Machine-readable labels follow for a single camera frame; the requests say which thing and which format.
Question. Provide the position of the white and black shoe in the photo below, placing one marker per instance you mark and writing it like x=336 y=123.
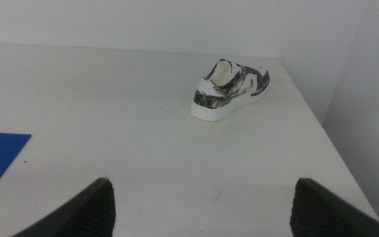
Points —
x=216 y=102

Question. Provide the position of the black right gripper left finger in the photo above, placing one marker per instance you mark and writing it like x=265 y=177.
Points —
x=90 y=214

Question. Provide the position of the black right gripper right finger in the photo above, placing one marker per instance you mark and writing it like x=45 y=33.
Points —
x=318 y=214

